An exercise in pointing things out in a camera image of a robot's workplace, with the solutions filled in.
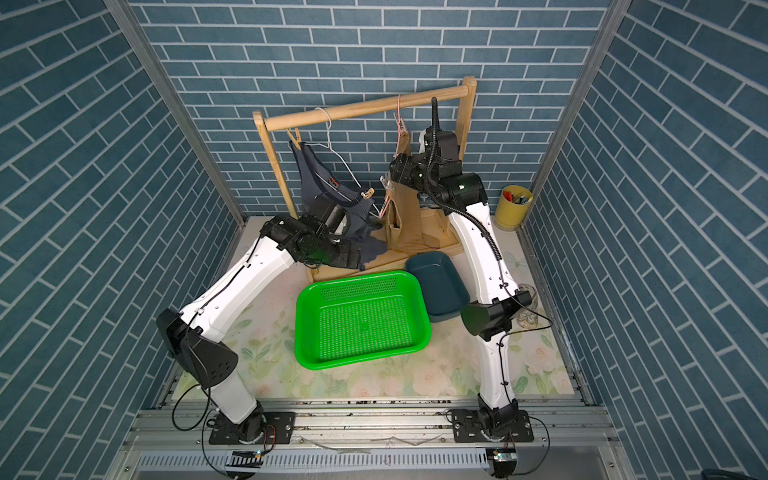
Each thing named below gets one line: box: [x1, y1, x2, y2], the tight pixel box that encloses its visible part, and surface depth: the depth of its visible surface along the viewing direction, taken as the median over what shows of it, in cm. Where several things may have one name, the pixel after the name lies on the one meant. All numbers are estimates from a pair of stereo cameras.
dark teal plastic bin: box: [405, 251, 470, 323], surface depth 104 cm
